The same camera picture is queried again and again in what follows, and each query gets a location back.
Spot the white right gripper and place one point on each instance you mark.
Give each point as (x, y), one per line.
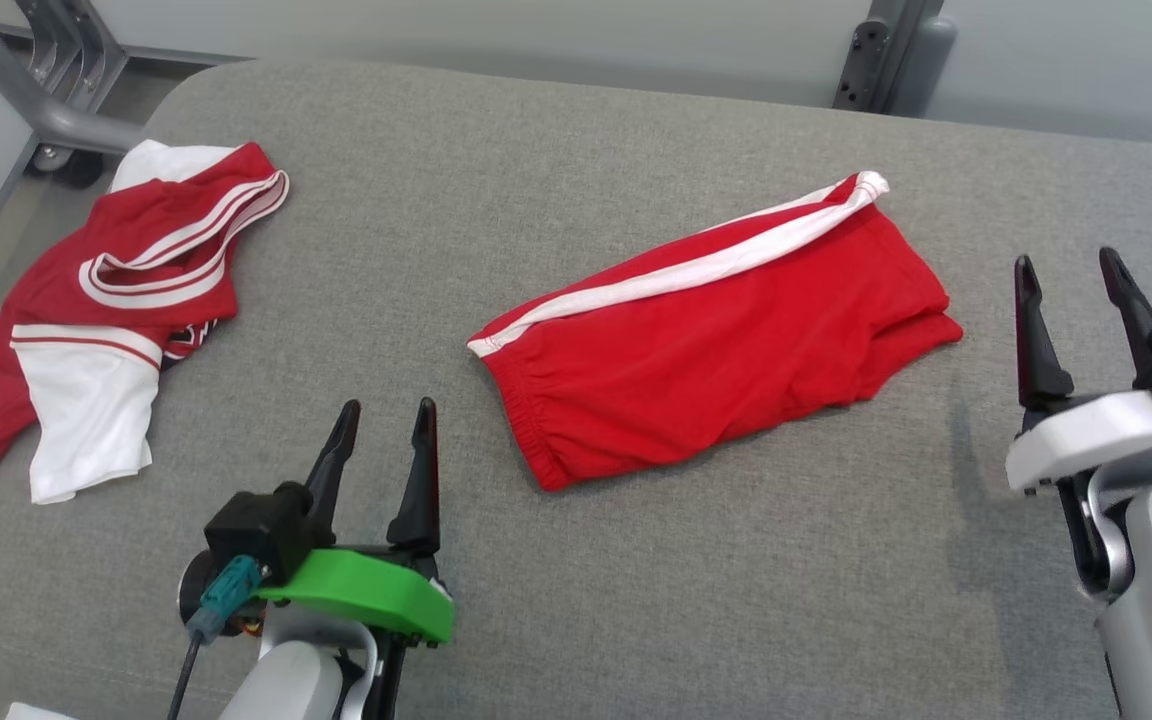
(1096, 430)

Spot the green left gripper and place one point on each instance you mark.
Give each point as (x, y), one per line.
(366, 585)

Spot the red white basketball jersey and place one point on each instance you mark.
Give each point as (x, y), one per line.
(136, 250)

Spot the red shorts white side stripe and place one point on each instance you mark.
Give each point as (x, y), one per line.
(716, 350)

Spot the white tape tag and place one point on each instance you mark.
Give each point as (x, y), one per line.
(36, 713)

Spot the black caster wheel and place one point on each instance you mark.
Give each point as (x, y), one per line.
(71, 168)

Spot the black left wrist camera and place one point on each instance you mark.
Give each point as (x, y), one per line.
(256, 525)

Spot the dark grey metal bracket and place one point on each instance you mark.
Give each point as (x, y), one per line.
(886, 60)

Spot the grey metal frame with brackets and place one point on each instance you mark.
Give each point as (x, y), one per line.
(36, 100)

